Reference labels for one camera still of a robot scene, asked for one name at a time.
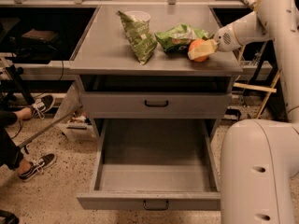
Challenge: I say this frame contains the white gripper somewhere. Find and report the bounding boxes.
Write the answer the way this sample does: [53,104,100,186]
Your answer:
[188,23,241,60]

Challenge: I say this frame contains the open grey bottom drawer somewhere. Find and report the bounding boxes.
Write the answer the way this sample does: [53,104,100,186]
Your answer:
[78,119,221,211]

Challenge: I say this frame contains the wooden stick frame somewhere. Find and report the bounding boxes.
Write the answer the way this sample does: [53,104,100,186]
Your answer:
[236,0,279,119]

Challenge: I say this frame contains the upper black white sneaker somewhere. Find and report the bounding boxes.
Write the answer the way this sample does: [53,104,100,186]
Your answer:
[30,94,55,119]

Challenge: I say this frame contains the black drawer handle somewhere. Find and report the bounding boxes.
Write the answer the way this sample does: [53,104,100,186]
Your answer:
[144,100,169,108]
[143,200,169,211]

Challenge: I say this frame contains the black lower drawer handle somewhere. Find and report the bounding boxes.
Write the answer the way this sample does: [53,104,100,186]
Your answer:
[143,200,169,211]

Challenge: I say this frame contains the black upper drawer handle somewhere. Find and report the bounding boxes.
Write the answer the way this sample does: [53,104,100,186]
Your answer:
[144,100,169,108]

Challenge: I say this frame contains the white paper cup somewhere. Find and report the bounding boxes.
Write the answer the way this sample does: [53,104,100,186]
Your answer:
[125,10,150,23]

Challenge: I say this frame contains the grey drawer cabinet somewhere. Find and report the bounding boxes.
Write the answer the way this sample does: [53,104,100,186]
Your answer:
[71,3,242,135]

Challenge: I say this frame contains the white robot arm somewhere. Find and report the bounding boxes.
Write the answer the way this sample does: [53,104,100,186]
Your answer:
[188,0,299,224]

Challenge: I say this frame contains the person's black trouser legs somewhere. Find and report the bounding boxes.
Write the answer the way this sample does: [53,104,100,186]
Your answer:
[0,110,23,170]

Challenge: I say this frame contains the orange fruit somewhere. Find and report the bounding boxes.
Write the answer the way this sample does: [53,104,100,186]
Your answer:
[188,39,208,63]

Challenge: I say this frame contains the black white sneaker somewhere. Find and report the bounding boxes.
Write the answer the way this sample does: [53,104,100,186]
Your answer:
[18,153,57,181]
[30,94,55,119]

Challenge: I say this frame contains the lower black white sneaker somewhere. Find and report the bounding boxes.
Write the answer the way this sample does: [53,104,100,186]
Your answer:
[18,153,57,181]

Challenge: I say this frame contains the closed grey upper drawer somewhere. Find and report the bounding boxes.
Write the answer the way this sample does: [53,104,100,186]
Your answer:
[80,92,232,119]

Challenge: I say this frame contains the white plastic floor bin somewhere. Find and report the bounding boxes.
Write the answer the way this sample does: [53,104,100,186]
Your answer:
[57,123,95,141]

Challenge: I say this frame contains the upright green chip bag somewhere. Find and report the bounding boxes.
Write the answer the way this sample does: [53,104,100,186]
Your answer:
[118,11,157,64]

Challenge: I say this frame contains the green chip bag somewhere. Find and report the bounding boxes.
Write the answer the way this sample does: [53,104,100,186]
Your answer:
[154,23,212,52]
[118,11,157,64]

